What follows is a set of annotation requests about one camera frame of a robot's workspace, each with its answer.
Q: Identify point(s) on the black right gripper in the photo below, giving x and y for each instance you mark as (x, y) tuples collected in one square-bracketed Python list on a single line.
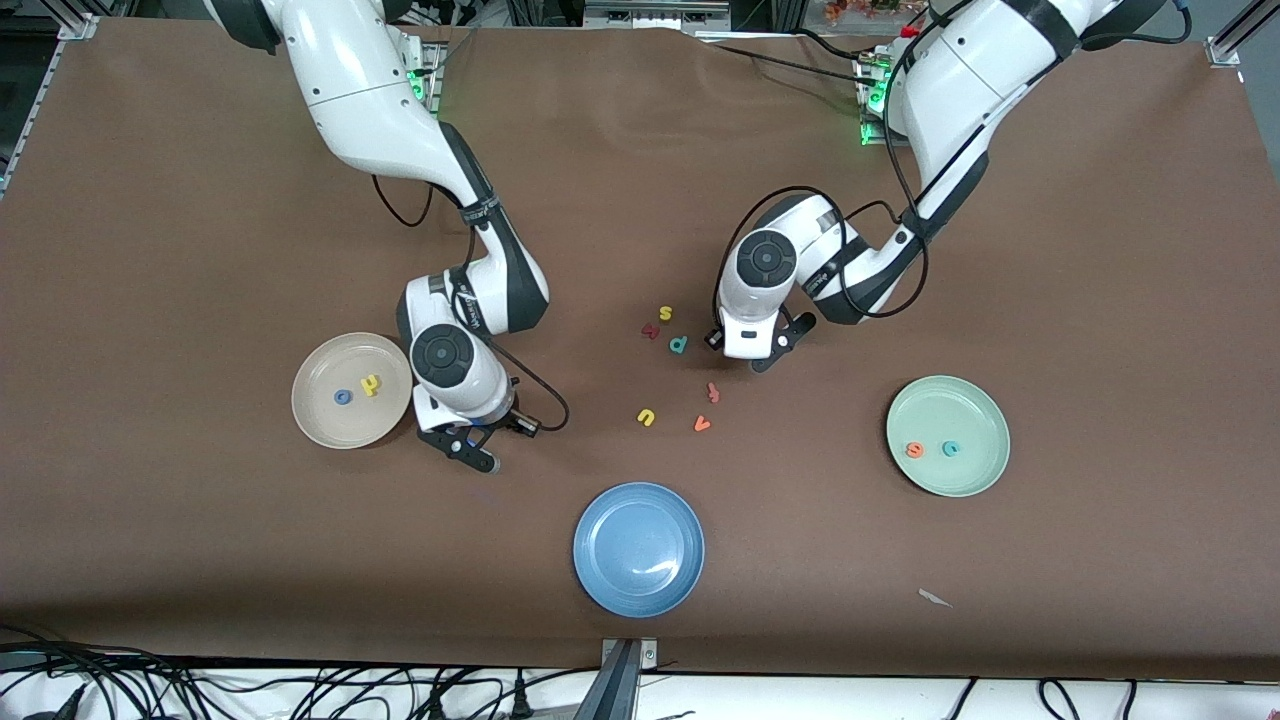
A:
[(507, 422)]

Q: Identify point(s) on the silver metal frame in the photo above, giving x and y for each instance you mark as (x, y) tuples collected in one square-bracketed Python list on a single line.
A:
[(650, 15)]

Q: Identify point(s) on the blue plate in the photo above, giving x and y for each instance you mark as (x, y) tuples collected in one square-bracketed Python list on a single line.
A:
[(638, 550)]

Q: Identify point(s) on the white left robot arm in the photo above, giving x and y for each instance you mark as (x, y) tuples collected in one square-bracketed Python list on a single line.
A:
[(960, 90)]

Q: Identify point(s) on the black power plug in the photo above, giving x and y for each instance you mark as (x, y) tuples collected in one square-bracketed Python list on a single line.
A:
[(520, 702), (437, 706)]

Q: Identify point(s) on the orange flower decoration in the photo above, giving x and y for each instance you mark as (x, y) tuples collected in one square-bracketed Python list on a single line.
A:
[(860, 8)]

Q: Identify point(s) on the light green plate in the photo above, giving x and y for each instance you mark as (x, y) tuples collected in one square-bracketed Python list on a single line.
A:
[(970, 420)]

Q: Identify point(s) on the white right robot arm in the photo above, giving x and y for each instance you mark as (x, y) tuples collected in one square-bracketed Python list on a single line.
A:
[(370, 90)]

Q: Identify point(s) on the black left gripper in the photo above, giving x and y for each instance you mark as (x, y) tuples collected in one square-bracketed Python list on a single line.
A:
[(708, 338)]

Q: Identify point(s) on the black camera pole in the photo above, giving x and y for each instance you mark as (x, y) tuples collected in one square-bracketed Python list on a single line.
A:
[(612, 690)]

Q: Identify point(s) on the small white paper scrap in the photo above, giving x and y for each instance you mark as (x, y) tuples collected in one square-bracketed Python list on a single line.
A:
[(932, 597)]

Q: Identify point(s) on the yellow letter h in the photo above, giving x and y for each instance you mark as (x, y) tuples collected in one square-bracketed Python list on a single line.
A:
[(370, 385)]

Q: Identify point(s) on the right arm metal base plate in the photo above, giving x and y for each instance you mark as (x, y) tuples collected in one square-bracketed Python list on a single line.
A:
[(430, 90)]

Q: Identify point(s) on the beige brown plate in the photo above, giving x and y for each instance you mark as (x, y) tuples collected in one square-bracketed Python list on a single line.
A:
[(320, 415)]

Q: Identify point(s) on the brown table cover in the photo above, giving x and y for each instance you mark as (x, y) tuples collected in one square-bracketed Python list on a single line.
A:
[(600, 200)]

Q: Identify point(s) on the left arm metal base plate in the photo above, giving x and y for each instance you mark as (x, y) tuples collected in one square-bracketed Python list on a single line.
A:
[(870, 135)]

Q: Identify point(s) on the metal clamp bracket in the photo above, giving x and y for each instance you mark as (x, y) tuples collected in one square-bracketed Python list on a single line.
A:
[(648, 655)]

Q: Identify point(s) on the aluminium frame extrusion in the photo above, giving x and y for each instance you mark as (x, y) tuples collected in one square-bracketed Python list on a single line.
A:
[(80, 27), (1225, 48)]

